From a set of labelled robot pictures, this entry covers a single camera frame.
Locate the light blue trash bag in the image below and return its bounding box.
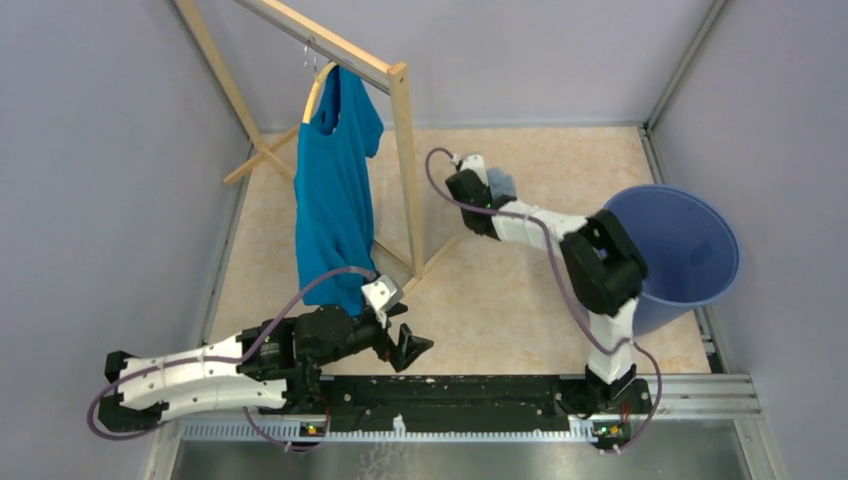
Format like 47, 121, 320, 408
486, 167, 517, 199

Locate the wooden clothes rack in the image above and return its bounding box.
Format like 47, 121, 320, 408
173, 0, 456, 291

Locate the blue plastic trash bin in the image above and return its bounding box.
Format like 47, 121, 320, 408
605, 184, 742, 336

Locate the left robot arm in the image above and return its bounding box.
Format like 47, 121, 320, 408
91, 305, 434, 436

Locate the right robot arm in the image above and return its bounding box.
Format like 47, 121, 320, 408
445, 169, 648, 412

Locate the blue t-shirt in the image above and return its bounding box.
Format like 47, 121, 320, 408
294, 66, 384, 288

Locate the yellow clothes hanger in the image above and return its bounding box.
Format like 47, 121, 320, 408
301, 61, 337, 124

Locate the metal hook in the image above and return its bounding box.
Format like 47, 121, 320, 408
303, 36, 318, 75

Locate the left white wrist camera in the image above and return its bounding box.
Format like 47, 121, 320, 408
361, 274, 404, 329

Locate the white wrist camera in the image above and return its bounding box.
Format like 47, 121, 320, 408
361, 274, 404, 329
456, 153, 487, 178

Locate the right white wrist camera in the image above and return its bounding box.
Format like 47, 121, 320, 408
456, 153, 487, 178

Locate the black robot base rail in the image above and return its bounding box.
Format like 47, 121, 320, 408
258, 374, 654, 437

